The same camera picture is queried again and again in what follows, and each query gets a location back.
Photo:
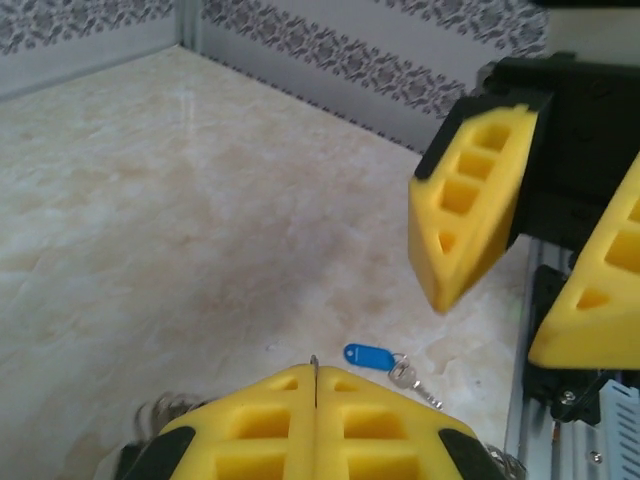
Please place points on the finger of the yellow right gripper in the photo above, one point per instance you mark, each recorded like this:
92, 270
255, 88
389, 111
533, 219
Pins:
610, 320
480, 235

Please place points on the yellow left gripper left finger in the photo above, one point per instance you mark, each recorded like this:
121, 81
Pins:
240, 425

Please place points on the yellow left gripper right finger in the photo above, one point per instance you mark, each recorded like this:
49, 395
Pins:
400, 430

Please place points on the silver key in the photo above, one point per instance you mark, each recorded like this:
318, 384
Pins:
406, 376

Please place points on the blue plastic key tag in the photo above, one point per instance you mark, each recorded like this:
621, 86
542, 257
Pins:
367, 355

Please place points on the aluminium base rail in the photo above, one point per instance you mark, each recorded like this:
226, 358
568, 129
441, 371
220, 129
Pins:
530, 450

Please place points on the aluminium frame post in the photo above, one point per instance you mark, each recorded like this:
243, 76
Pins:
187, 25

